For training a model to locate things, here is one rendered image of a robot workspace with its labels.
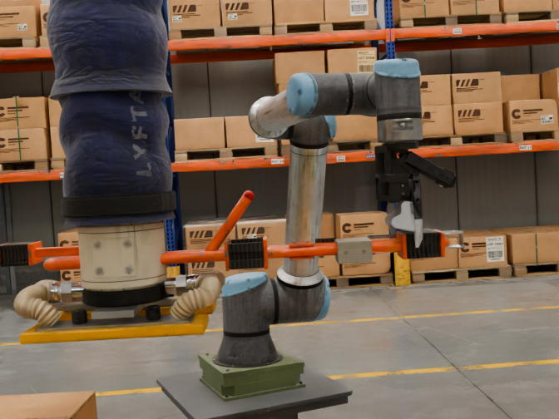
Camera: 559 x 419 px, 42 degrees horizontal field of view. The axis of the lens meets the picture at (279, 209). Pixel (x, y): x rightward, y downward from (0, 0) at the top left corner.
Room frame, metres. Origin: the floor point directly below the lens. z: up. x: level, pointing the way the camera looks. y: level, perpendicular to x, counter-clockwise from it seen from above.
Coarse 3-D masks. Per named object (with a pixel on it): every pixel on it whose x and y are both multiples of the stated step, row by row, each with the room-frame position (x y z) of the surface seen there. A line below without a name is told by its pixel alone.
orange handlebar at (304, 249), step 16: (384, 240) 1.49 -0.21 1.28; (400, 240) 1.46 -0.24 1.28; (448, 240) 1.47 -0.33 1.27; (48, 256) 1.73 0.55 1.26; (176, 256) 1.45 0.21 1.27; (192, 256) 1.45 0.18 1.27; (208, 256) 1.45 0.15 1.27; (224, 256) 1.45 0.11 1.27; (272, 256) 1.45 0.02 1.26; (288, 256) 1.45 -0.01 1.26; (304, 256) 1.45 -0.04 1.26
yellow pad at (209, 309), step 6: (168, 294) 1.56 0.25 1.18; (162, 306) 1.54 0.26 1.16; (168, 306) 1.54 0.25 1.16; (210, 306) 1.52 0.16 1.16; (60, 312) 1.54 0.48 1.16; (66, 312) 1.54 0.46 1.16; (90, 312) 1.52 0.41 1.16; (144, 312) 1.52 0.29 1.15; (162, 312) 1.52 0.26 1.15; (168, 312) 1.52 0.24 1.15; (198, 312) 1.52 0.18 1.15; (204, 312) 1.52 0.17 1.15; (210, 312) 1.52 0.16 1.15; (60, 318) 1.52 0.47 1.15; (66, 318) 1.52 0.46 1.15; (90, 318) 1.52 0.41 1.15
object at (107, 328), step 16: (80, 320) 1.37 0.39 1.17; (96, 320) 1.40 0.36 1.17; (112, 320) 1.39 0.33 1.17; (128, 320) 1.38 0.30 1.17; (144, 320) 1.37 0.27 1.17; (160, 320) 1.36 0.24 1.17; (176, 320) 1.36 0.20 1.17; (192, 320) 1.37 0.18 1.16; (208, 320) 1.42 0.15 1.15; (32, 336) 1.33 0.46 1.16; (48, 336) 1.33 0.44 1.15; (64, 336) 1.33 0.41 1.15; (80, 336) 1.33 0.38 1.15; (96, 336) 1.33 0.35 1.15; (112, 336) 1.33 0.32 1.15; (128, 336) 1.33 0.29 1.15; (144, 336) 1.33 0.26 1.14; (160, 336) 1.33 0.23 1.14
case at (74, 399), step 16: (0, 400) 1.65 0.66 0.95; (16, 400) 1.64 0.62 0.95; (32, 400) 1.63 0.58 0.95; (48, 400) 1.63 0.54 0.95; (64, 400) 1.62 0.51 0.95; (80, 400) 1.61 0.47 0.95; (0, 416) 1.53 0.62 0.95; (16, 416) 1.53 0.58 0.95; (32, 416) 1.52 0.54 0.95; (48, 416) 1.51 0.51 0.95; (64, 416) 1.51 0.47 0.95; (80, 416) 1.56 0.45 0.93; (96, 416) 1.68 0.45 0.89
